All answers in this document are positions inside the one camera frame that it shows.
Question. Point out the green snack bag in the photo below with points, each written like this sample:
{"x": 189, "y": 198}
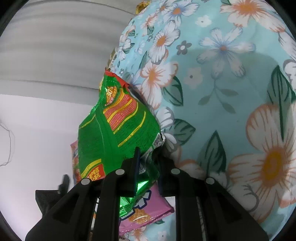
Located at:
{"x": 117, "y": 125}

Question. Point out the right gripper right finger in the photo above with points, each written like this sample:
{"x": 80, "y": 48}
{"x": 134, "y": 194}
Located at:
{"x": 204, "y": 209}

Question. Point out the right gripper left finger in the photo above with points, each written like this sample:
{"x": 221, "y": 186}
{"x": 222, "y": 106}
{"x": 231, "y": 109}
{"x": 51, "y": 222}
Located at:
{"x": 90, "y": 210}

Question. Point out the grey curtain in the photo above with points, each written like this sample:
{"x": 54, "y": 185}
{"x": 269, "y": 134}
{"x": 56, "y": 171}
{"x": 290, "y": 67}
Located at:
{"x": 65, "y": 43}

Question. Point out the pink snack packet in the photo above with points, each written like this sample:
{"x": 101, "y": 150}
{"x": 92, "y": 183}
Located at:
{"x": 150, "y": 208}

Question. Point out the floral blue tablecloth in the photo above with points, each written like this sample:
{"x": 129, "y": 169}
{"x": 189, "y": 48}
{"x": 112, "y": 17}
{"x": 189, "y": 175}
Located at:
{"x": 220, "y": 78}

